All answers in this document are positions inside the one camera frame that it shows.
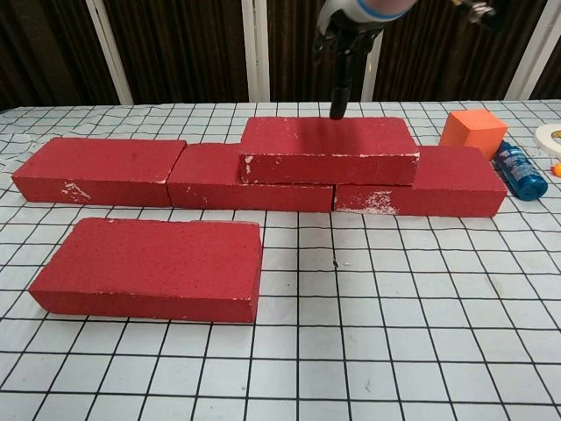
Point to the red brick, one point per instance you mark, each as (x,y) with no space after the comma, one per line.
(153,263)
(206,175)
(456,175)
(328,140)
(101,166)

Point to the white tape roll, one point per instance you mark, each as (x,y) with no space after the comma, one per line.
(544,135)

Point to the blue plastic bottle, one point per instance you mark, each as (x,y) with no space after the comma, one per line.
(521,175)

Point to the dark brown curtain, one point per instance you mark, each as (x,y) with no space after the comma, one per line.
(184,44)

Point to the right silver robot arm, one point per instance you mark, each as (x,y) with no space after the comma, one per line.
(385,6)

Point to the orange foam cube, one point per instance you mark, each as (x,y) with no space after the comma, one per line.
(469,131)

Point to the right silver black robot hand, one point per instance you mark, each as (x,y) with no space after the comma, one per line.
(341,66)

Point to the white black grid tablecloth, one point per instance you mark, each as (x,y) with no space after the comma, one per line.
(307,373)

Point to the small orange object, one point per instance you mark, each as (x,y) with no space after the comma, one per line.
(557,169)

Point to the white table leg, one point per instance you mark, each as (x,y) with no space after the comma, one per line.
(255,52)

